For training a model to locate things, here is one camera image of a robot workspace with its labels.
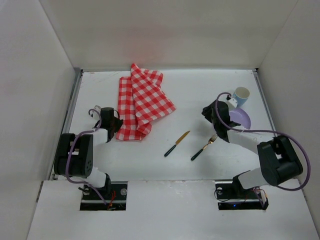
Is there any right aluminium table rail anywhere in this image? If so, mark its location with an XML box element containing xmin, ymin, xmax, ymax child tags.
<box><xmin>252</xmin><ymin>68</ymin><xmax>276</xmax><ymax>131</ymax></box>

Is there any gold fork green handle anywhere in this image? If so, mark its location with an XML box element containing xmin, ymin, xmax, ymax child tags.
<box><xmin>190</xmin><ymin>134</ymin><xmax>218</xmax><ymax>161</ymax></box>

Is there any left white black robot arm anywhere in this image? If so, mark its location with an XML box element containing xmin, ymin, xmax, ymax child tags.
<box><xmin>53</xmin><ymin>105</ymin><xmax>124</xmax><ymax>195</ymax></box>

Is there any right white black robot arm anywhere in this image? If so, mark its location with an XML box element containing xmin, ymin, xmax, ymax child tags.
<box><xmin>201</xmin><ymin>100</ymin><xmax>303</xmax><ymax>194</ymax></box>

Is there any lilac plastic plate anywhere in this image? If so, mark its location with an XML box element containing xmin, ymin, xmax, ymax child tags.
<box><xmin>229</xmin><ymin>108</ymin><xmax>251</xmax><ymax>130</ymax></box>

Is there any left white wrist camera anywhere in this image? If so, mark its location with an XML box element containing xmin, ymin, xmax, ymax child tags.
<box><xmin>89</xmin><ymin>105</ymin><xmax>101</xmax><ymax>121</ymax></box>

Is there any light blue mug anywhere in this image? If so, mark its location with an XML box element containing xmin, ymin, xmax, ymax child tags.
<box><xmin>232</xmin><ymin>86</ymin><xmax>250</xmax><ymax>108</ymax></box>

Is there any left aluminium table rail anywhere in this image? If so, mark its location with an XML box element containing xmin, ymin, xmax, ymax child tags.
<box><xmin>49</xmin><ymin>68</ymin><xmax>84</xmax><ymax>181</ymax></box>

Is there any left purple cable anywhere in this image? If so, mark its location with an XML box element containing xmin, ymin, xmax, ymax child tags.
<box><xmin>65</xmin><ymin>107</ymin><xmax>111</xmax><ymax>206</ymax></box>

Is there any red white checkered cloth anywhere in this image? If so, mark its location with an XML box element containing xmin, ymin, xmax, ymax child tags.
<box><xmin>116</xmin><ymin>63</ymin><xmax>176</xmax><ymax>141</ymax></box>

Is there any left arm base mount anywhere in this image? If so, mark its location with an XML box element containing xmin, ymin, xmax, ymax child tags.
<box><xmin>78</xmin><ymin>181</ymin><xmax>128</xmax><ymax>211</ymax></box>

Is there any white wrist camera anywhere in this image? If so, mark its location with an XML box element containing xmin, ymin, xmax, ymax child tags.
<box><xmin>89</xmin><ymin>105</ymin><xmax>101</xmax><ymax>121</ymax></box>
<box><xmin>226</xmin><ymin>96</ymin><xmax>238</xmax><ymax>110</ymax></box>

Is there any gold knife green handle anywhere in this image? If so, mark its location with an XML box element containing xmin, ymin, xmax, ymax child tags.
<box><xmin>164</xmin><ymin>130</ymin><xmax>190</xmax><ymax>157</ymax></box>

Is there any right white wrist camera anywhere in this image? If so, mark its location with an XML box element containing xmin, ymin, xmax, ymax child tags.
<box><xmin>226</xmin><ymin>96</ymin><xmax>238</xmax><ymax>110</ymax></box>

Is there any aluminium table rail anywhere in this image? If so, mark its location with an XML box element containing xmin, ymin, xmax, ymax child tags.
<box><xmin>252</xmin><ymin>68</ymin><xmax>276</xmax><ymax>131</ymax></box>
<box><xmin>49</xmin><ymin>68</ymin><xmax>84</xmax><ymax>181</ymax></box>

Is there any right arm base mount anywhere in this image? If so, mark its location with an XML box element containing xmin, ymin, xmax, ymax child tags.
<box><xmin>214</xmin><ymin>176</ymin><xmax>269</xmax><ymax>211</ymax></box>

